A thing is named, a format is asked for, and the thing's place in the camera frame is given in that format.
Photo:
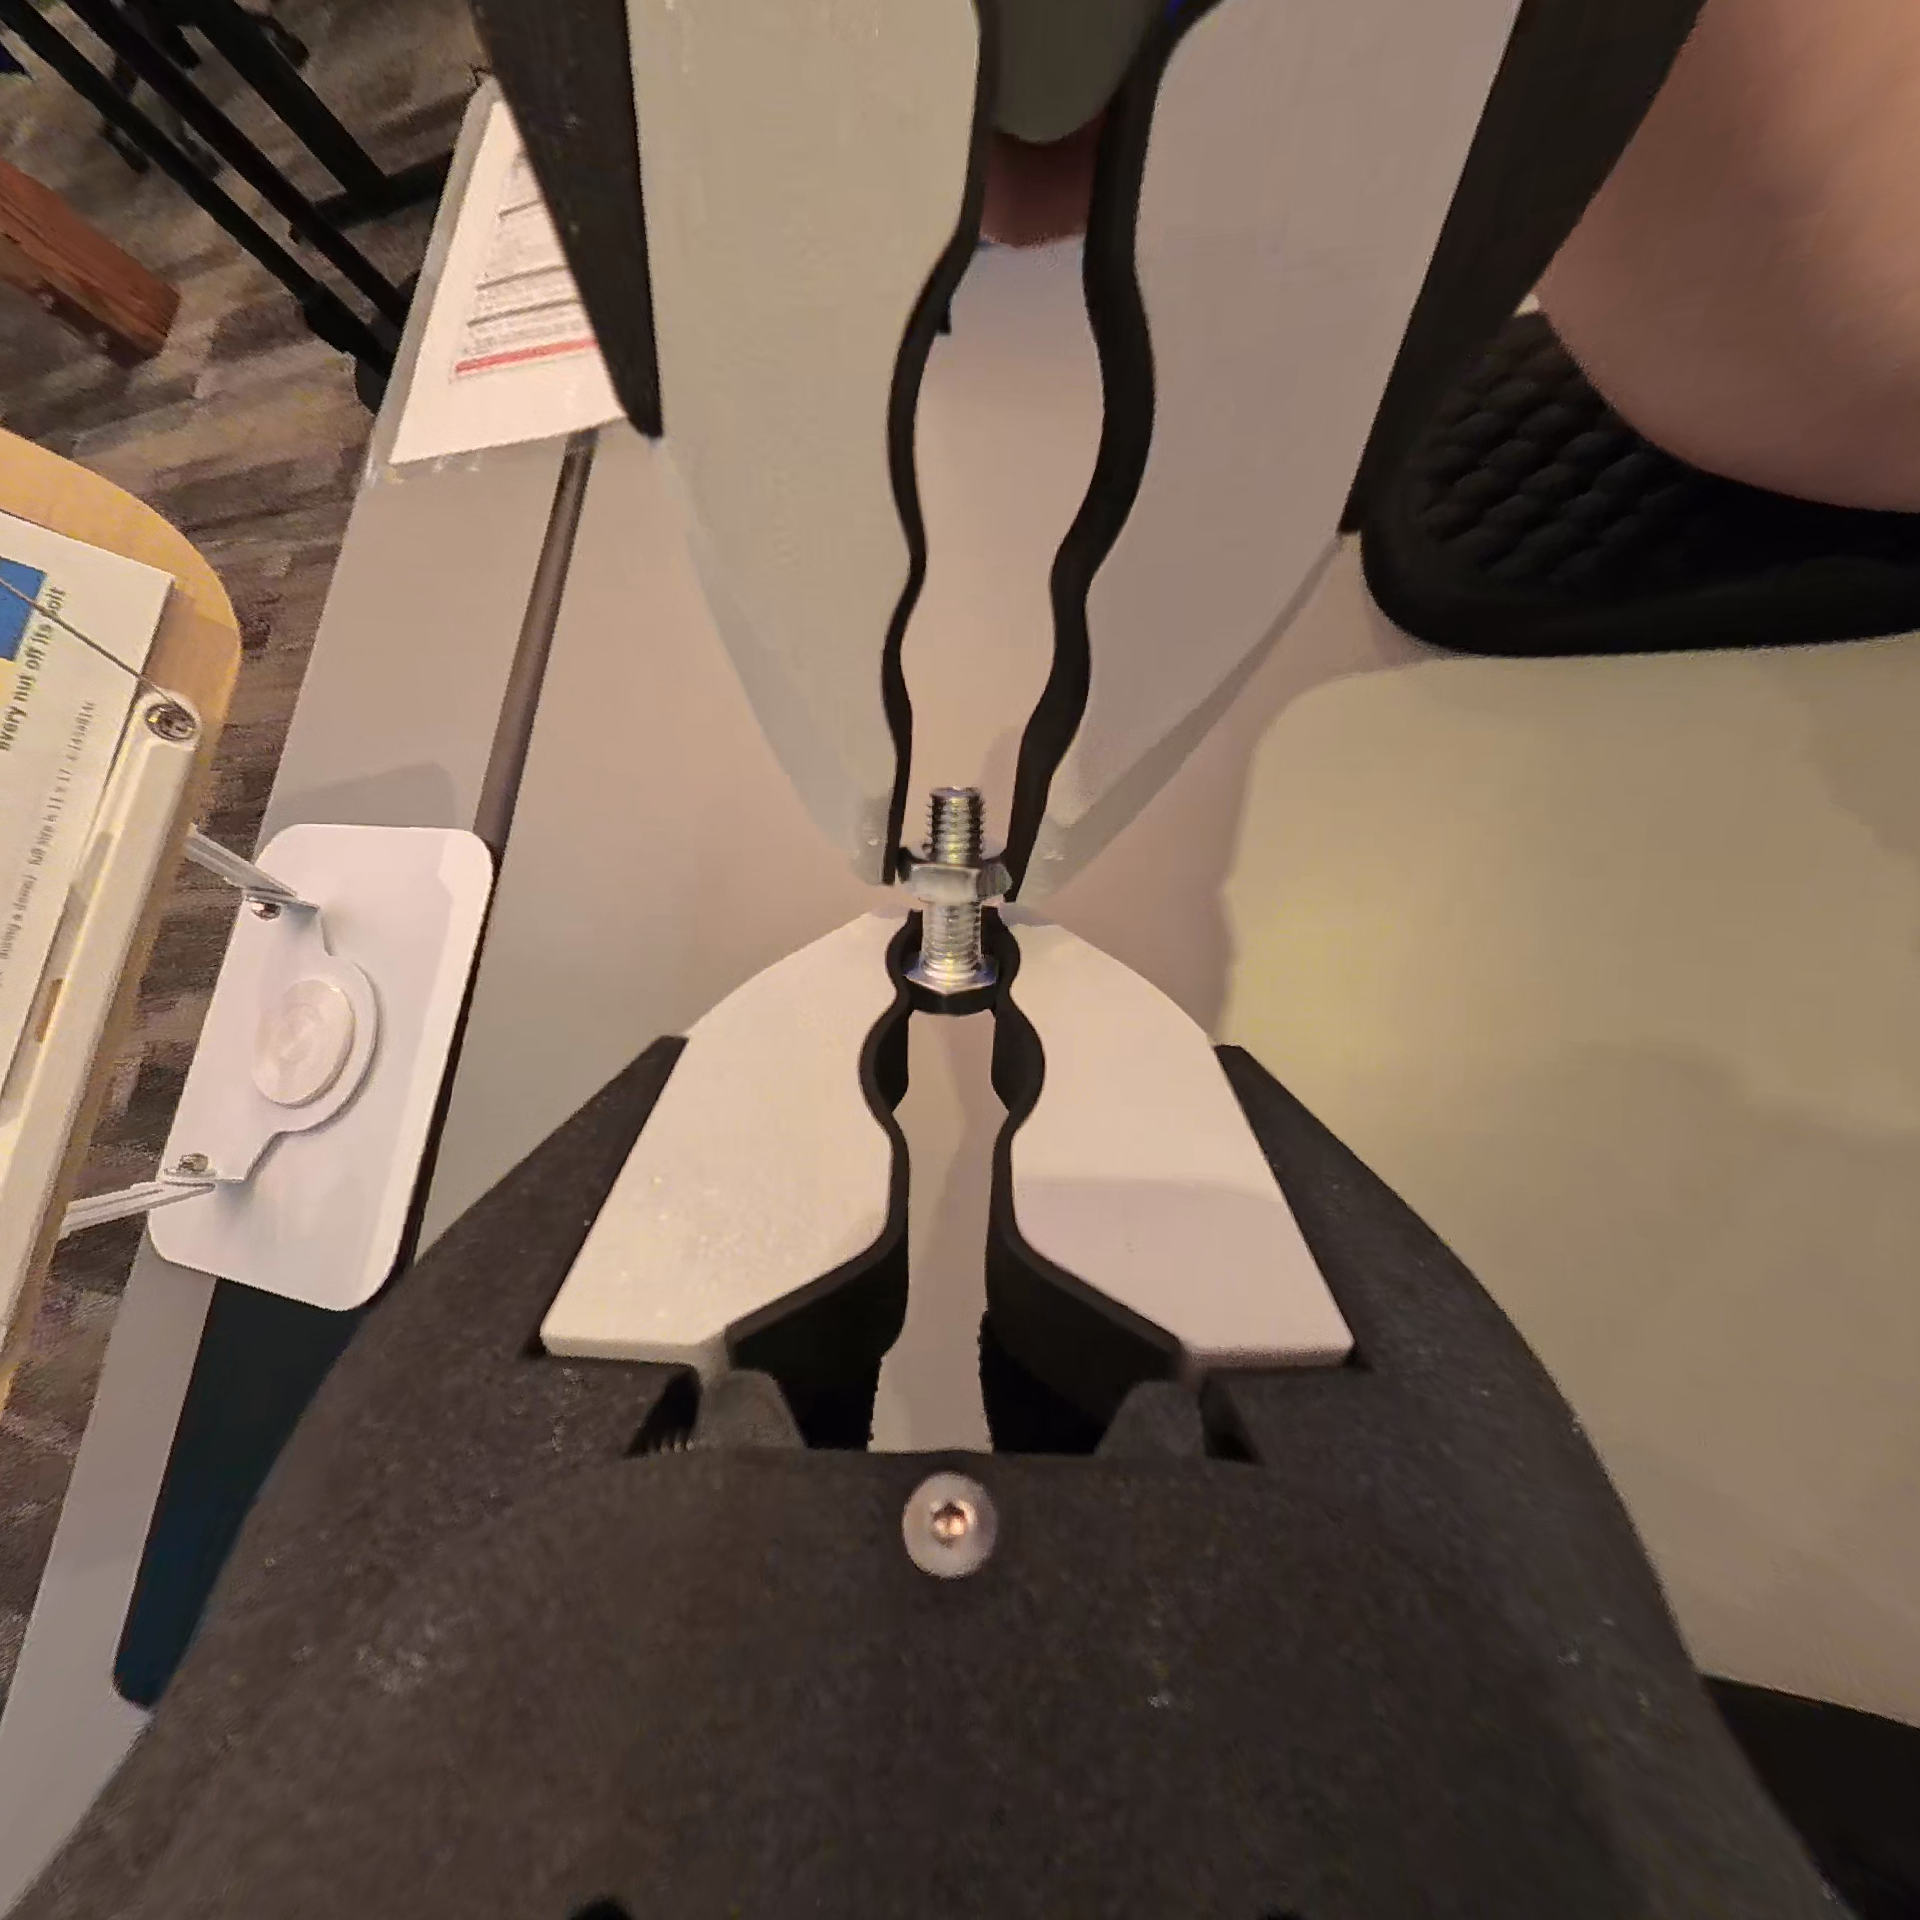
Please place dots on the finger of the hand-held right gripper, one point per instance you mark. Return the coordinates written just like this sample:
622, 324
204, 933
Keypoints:
1275, 375
781, 375

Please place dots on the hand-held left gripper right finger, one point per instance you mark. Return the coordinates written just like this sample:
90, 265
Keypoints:
1171, 1184

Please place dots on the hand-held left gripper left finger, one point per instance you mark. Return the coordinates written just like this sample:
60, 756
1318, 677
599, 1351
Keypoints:
737, 1184

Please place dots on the silver hex bolt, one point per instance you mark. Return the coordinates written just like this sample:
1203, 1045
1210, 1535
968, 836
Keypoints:
953, 946

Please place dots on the silver hex nut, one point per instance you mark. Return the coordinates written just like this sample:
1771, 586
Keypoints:
953, 881

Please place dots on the person's right forearm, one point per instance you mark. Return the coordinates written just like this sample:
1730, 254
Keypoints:
1771, 300

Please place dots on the black elbow rest pad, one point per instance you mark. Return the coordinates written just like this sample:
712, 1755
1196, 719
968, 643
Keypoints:
1576, 527

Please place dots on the person's right hand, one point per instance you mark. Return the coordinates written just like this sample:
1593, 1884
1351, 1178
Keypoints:
1034, 196

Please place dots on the white paper sheet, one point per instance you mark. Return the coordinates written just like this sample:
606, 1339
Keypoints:
495, 375

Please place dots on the wooden document stand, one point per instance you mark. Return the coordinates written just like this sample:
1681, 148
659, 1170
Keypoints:
346, 1140

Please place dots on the black metal rolling stand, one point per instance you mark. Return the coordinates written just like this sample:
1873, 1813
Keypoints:
271, 166

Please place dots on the wooden beam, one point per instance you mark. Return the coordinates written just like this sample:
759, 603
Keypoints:
76, 263

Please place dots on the instruction board on stand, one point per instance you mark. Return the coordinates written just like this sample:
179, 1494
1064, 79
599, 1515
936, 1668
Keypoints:
76, 750

